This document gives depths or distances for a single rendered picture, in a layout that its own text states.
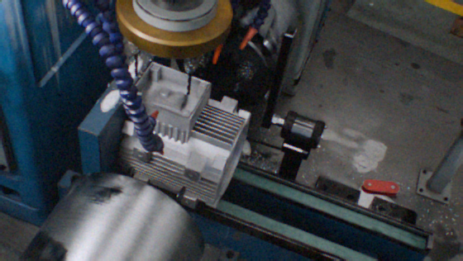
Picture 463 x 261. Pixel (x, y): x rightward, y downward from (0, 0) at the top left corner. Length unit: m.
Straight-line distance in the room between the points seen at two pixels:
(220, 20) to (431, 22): 2.57
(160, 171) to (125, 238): 0.26
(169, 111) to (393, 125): 0.75
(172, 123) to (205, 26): 0.22
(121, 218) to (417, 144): 0.92
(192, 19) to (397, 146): 0.82
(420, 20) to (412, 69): 1.63
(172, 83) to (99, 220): 0.35
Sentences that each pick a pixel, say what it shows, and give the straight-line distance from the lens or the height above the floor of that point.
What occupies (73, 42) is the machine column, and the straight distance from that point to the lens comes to 1.10.
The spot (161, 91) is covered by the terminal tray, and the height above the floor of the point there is 1.14.
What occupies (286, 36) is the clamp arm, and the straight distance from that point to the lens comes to 1.05.
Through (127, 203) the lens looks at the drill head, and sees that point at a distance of 0.89.
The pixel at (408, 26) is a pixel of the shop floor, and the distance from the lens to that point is 3.33.
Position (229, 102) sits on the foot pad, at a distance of 1.15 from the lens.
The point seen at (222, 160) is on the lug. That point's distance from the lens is 1.04.
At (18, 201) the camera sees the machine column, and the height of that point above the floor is 0.88.
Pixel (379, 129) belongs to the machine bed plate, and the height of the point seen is 0.80.
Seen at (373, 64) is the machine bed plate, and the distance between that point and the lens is 1.75.
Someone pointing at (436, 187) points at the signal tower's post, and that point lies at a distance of 1.49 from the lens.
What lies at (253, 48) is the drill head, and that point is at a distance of 1.21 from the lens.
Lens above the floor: 1.91
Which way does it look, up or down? 49 degrees down
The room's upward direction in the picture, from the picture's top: 11 degrees clockwise
